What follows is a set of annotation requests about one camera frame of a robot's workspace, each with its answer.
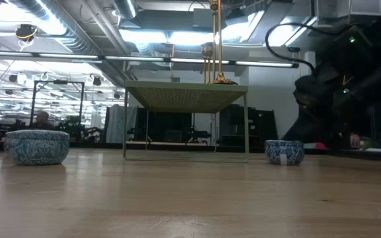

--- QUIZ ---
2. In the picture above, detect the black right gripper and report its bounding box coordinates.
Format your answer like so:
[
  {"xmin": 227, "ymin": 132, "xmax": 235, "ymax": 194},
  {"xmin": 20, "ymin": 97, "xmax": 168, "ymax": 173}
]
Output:
[{"xmin": 282, "ymin": 67, "xmax": 355, "ymax": 141}]

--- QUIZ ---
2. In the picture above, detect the pink patterned candle tin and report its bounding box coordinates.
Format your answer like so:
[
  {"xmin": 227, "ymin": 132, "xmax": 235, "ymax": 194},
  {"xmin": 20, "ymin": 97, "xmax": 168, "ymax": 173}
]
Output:
[{"xmin": 304, "ymin": 142, "xmax": 327, "ymax": 150}]

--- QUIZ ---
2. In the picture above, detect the dark blue patterned candle tin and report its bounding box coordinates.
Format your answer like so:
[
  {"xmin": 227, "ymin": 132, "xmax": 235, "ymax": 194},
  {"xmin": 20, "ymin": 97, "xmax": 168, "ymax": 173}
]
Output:
[{"xmin": 265, "ymin": 139, "xmax": 306, "ymax": 166}]

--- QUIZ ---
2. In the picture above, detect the teal patterned candle tin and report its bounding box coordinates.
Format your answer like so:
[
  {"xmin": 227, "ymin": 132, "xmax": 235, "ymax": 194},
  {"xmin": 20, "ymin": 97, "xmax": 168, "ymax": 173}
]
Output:
[{"xmin": 4, "ymin": 129, "xmax": 71, "ymax": 166}]

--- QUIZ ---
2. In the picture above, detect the black equipment cabinet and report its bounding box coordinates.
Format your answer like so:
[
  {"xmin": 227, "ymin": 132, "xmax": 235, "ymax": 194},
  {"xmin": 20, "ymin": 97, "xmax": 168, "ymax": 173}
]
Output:
[
  {"xmin": 219, "ymin": 104, "xmax": 279, "ymax": 147},
  {"xmin": 134, "ymin": 107, "xmax": 193, "ymax": 143}
]

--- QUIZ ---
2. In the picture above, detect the pink jar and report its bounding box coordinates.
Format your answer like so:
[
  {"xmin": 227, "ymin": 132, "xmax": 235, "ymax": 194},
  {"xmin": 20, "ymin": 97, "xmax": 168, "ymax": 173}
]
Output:
[{"xmin": 349, "ymin": 132, "xmax": 360, "ymax": 149}]

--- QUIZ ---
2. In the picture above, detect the green perforated metal shelf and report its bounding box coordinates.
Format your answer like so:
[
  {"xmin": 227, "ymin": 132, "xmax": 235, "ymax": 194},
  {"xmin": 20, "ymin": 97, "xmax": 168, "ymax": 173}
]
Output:
[{"xmin": 122, "ymin": 80, "xmax": 249, "ymax": 163}]

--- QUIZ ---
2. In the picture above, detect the long overhead light bar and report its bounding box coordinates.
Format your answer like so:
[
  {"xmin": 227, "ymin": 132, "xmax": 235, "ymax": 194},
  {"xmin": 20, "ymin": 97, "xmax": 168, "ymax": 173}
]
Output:
[{"xmin": 0, "ymin": 49, "xmax": 300, "ymax": 69}]

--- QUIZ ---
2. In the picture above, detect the grey fabric cover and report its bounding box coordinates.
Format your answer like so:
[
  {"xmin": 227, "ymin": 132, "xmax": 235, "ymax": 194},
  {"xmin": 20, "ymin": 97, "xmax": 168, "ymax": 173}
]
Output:
[{"xmin": 106, "ymin": 104, "xmax": 139, "ymax": 144}]

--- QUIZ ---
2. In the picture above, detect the person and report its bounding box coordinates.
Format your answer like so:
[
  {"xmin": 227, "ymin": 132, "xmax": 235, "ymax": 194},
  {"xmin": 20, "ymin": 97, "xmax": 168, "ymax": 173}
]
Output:
[{"xmin": 30, "ymin": 110, "xmax": 55, "ymax": 130}]

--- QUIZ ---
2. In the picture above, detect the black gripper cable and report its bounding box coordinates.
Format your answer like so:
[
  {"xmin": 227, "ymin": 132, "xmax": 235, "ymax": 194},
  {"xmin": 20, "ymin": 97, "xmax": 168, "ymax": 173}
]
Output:
[{"xmin": 265, "ymin": 22, "xmax": 343, "ymax": 72}]

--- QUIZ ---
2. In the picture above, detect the silver ventilation duct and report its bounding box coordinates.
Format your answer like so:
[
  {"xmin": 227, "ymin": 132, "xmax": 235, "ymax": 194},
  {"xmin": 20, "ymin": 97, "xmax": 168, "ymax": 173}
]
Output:
[{"xmin": 8, "ymin": 0, "xmax": 128, "ymax": 87}]

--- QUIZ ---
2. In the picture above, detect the black metal rack frame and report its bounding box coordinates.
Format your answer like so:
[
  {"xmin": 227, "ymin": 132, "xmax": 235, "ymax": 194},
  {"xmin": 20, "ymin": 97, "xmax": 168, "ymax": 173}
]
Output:
[{"xmin": 30, "ymin": 80, "xmax": 85, "ymax": 128}]

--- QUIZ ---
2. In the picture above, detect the black ceiling cable reel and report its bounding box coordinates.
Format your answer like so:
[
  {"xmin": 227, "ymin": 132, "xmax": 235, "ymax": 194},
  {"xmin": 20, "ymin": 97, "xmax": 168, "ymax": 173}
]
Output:
[{"xmin": 14, "ymin": 23, "xmax": 39, "ymax": 50}]

